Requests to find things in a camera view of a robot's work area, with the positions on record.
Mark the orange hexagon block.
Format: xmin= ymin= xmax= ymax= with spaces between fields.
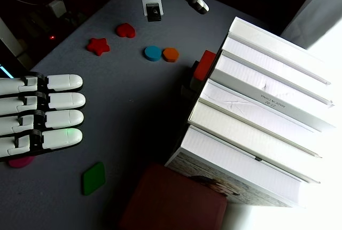
xmin=162 ymin=47 xmax=179 ymax=63

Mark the white standing book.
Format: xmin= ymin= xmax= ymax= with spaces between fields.
xmin=188 ymin=101 xmax=321 ymax=185
xmin=228 ymin=16 xmax=332 ymax=85
xmin=221 ymin=36 xmax=335 ymax=107
xmin=199 ymin=79 xmax=323 ymax=159

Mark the grey fabric curtain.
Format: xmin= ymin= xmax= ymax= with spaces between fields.
xmin=280 ymin=0 xmax=342 ymax=51

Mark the white power adapter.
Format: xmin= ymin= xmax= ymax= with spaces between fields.
xmin=47 ymin=0 xmax=67 ymax=18

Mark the grey table cloth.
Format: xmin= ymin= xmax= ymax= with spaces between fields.
xmin=0 ymin=0 xmax=270 ymax=230

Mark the white book with printed edge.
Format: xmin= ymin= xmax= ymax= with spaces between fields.
xmin=213 ymin=53 xmax=337 ymax=133

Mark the blue round block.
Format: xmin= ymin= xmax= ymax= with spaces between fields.
xmin=144 ymin=45 xmax=163 ymax=62

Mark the red star block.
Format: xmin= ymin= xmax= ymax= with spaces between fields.
xmin=86 ymin=37 xmax=111 ymax=57

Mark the green rhombus block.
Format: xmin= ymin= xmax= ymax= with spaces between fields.
xmin=81 ymin=161 xmax=107 ymax=196

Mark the red heart block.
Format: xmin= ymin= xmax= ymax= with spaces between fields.
xmin=115 ymin=23 xmax=136 ymax=39

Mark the book with photo cover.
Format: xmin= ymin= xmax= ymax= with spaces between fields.
xmin=164 ymin=125 xmax=304 ymax=209

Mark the dark red book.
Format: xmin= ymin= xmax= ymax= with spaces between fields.
xmin=117 ymin=162 xmax=228 ymax=230

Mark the magenta round block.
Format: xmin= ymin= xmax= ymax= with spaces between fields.
xmin=7 ymin=155 xmax=35 ymax=169

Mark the red hardcover book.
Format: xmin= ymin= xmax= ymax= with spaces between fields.
xmin=192 ymin=50 xmax=217 ymax=82

